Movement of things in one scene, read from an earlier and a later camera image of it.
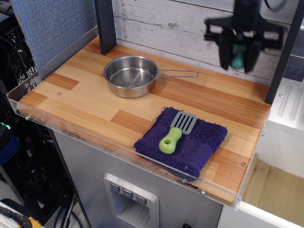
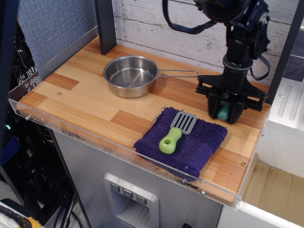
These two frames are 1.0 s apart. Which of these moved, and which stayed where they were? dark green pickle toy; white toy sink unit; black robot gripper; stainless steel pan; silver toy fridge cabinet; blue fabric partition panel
Moved: black robot gripper; dark green pickle toy
Stayed: white toy sink unit; stainless steel pan; blue fabric partition panel; silver toy fridge cabinet
